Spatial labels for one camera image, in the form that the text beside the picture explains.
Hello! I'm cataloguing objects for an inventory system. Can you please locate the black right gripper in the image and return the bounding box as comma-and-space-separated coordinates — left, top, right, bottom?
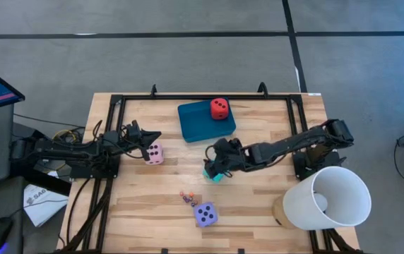
203, 146, 256, 179

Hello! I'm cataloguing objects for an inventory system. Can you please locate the large purple foam die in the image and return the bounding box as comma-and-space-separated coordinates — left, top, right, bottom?
193, 201, 220, 229

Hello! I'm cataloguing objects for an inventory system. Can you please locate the table lamp white shade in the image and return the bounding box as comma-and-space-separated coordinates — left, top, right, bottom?
271, 165, 372, 232

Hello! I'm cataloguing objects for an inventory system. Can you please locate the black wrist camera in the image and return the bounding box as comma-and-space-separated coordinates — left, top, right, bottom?
213, 137, 242, 158
126, 119, 143, 142

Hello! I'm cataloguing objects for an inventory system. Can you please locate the white paper booklet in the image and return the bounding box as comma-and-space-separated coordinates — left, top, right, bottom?
23, 183, 70, 228

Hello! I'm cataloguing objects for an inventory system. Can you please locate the large teal foam die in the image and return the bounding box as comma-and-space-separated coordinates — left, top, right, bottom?
203, 168, 225, 184

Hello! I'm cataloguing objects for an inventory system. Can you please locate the large pink foam die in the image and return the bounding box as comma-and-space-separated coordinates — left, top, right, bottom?
144, 141, 165, 166

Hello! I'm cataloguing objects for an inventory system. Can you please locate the large red foam die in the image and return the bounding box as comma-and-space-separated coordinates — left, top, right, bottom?
210, 97, 230, 121

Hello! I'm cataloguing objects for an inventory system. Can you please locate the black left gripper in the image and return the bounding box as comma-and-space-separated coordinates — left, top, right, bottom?
117, 131, 162, 162

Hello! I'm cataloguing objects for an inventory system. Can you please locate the dark operator desk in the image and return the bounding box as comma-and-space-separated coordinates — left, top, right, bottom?
0, 175, 73, 254

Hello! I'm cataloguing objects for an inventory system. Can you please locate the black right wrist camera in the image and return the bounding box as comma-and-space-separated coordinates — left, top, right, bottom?
213, 137, 242, 158

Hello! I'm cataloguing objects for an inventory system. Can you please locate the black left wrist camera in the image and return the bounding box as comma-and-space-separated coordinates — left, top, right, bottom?
126, 119, 143, 142

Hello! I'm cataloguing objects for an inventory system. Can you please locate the blue plastic tray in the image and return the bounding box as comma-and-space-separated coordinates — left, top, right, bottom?
177, 99, 237, 144

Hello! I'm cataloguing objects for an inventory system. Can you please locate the yellow cable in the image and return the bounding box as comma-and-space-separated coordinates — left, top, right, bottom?
52, 128, 85, 142

